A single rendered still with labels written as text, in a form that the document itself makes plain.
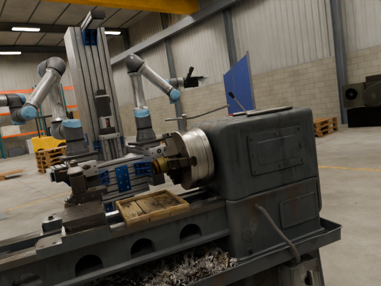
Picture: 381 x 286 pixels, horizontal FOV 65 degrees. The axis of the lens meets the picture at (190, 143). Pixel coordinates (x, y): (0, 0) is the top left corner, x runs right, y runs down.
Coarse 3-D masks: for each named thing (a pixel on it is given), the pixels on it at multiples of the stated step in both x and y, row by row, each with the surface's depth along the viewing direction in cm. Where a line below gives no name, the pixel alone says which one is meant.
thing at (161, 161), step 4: (156, 160) 151; (160, 160) 150; (164, 160) 150; (152, 164) 153; (156, 164) 149; (160, 164) 149; (164, 164) 150; (152, 168) 154; (156, 168) 148; (160, 168) 149; (164, 168) 150; (168, 168) 152; (156, 172) 149; (160, 172) 151; (164, 172) 151
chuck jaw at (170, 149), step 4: (168, 140) 160; (172, 140) 160; (168, 144) 158; (172, 144) 159; (164, 148) 157; (168, 148) 157; (172, 148) 158; (176, 148) 159; (164, 152) 155; (168, 152) 156; (172, 152) 156; (176, 152) 157; (164, 156) 154; (168, 156) 155; (172, 156) 157; (176, 156) 158; (180, 156) 161
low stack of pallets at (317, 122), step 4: (316, 120) 882; (320, 120) 864; (324, 120) 856; (328, 120) 869; (332, 120) 907; (336, 120) 903; (316, 124) 836; (320, 124) 892; (324, 124) 857; (328, 124) 866; (336, 124) 903; (316, 128) 835; (320, 128) 830; (324, 128) 900; (328, 128) 870; (332, 128) 886; (336, 128) 906; (316, 132) 848; (320, 132) 836; (328, 132) 871; (332, 132) 884; (320, 136) 833
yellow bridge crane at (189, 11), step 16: (48, 0) 1066; (64, 0) 1087; (80, 0) 1108; (96, 0) 1145; (112, 0) 1186; (128, 0) 1229; (144, 0) 1276; (160, 0) 1329; (176, 0) 1383; (192, 0) 1443
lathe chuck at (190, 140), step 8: (176, 136) 154; (184, 136) 148; (192, 136) 148; (176, 144) 157; (184, 144) 145; (192, 144) 145; (200, 144) 146; (184, 152) 147; (192, 152) 143; (200, 152) 144; (200, 160) 144; (184, 168) 152; (192, 168) 143; (200, 168) 144; (184, 176) 154; (192, 176) 144; (200, 176) 146; (184, 184) 157; (192, 184) 148; (200, 184) 152
